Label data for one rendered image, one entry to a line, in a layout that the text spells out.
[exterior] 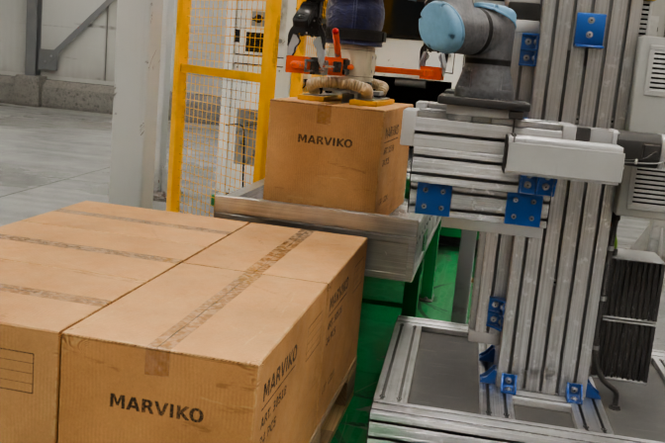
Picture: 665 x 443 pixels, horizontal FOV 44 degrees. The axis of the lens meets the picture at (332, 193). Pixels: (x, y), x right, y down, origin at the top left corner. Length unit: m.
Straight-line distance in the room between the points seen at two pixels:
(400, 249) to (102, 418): 1.32
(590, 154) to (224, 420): 1.02
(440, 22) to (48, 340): 1.11
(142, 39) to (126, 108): 0.31
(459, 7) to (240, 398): 1.03
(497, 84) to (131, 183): 2.08
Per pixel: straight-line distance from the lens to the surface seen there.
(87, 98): 12.59
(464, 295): 3.30
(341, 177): 2.77
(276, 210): 2.77
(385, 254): 2.71
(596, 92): 2.29
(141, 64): 3.68
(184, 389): 1.60
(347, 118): 2.75
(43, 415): 1.76
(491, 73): 2.08
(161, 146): 6.00
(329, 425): 2.55
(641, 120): 2.27
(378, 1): 3.01
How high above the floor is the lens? 1.11
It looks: 9 degrees down
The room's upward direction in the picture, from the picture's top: 5 degrees clockwise
